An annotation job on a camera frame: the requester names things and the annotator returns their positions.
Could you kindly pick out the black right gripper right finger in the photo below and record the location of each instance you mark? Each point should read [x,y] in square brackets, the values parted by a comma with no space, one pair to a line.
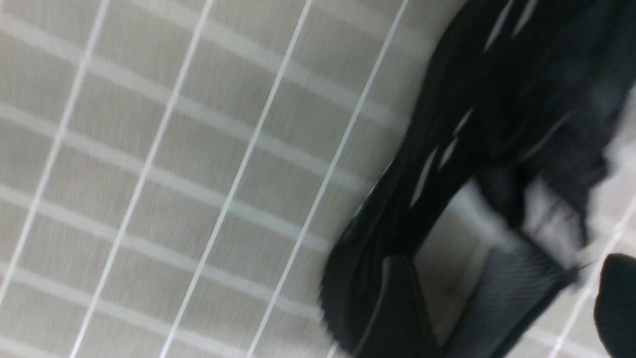
[615,306]

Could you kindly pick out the black knit sneaker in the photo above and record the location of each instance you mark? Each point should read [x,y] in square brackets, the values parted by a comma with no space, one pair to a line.
[523,97]

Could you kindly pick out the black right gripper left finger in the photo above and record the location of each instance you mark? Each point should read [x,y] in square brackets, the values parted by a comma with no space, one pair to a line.
[400,326]

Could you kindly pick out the grey checkered floor cloth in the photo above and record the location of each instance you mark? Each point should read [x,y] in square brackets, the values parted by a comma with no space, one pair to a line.
[150,197]

